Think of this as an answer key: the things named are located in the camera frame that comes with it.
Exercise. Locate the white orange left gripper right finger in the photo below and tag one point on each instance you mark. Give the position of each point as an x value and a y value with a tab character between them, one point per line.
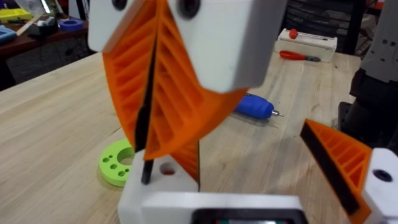
345	161

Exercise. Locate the bare white left gripper left finger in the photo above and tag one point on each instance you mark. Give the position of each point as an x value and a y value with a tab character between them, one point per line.
133	199

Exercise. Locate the finger of the white orange right gripper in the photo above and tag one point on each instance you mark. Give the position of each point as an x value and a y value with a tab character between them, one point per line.
127	77
217	46

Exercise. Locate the blue electric screwdriver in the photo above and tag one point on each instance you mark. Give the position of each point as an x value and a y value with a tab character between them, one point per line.
255	107

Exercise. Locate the green disc with holes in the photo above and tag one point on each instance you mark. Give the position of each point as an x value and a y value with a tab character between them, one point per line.
116	149

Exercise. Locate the blue tape roll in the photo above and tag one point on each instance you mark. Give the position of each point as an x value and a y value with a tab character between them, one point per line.
71	25

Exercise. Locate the white box with red knob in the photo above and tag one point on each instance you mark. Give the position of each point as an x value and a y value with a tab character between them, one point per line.
311	43

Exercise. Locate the brown side table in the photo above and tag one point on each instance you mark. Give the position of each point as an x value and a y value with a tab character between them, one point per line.
18	46

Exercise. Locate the yellow tray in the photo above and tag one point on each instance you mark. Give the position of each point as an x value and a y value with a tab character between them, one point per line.
14	15

